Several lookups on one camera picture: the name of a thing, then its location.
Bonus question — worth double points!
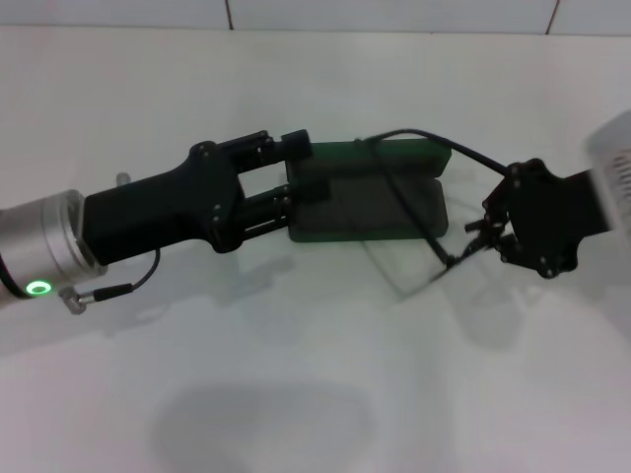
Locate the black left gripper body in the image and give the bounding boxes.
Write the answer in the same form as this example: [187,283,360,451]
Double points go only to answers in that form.
[83,141,244,268]

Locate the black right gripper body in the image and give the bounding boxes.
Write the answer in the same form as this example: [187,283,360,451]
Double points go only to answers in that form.
[485,158,615,281]

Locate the green glasses case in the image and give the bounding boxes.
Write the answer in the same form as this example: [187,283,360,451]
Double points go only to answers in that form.
[284,137,453,244]

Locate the black glasses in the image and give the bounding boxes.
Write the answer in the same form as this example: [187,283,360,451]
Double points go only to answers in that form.
[352,127,512,301]

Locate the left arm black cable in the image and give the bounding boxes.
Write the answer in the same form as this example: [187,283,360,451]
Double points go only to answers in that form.
[58,248,162,315]

